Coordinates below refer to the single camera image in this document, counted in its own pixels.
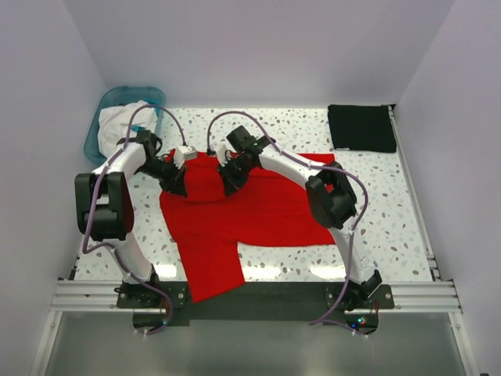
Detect teal plastic laundry basket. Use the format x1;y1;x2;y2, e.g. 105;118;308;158
84;86;166;165

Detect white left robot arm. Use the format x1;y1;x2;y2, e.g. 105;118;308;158
74;130;196;285

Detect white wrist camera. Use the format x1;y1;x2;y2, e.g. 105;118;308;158
173;145;198;168
214;144;232;166

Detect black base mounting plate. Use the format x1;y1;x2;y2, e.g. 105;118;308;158
116;280;394;334

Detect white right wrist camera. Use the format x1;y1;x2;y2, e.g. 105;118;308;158
214;144;232;166

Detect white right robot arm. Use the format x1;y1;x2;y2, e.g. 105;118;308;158
213;126;382;310

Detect aluminium front frame rail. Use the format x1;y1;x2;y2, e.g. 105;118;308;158
49;280;463;313

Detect red t shirt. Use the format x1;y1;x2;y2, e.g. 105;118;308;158
160;153;333;302

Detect black folded t shirt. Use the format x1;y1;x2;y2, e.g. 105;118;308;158
327;104;397;154

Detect white crumpled t shirt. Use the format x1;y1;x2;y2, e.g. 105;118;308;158
97;103;137;157

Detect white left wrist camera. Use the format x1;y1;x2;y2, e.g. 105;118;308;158
173;145;198;168

